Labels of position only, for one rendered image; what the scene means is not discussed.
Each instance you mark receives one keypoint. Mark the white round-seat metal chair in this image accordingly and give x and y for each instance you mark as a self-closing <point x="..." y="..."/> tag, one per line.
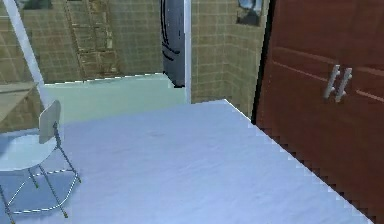
<point x="26" y="151"/>

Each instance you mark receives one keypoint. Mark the dark grey fridge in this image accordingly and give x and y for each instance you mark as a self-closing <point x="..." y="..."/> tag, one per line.
<point x="174" y="43"/>

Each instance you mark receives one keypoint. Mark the red-brown wooden cupboard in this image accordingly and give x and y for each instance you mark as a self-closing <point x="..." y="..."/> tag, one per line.
<point x="320" y="110"/>

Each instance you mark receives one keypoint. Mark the wooden ladder shelf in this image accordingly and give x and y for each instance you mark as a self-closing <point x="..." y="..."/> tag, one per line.
<point x="95" y="43"/>

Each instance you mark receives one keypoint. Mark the dark green framed picture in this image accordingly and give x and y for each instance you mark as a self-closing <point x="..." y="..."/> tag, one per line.
<point x="37" y="4"/>

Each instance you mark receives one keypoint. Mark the framed wall picture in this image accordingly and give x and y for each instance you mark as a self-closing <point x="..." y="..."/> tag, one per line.
<point x="250" y="11"/>

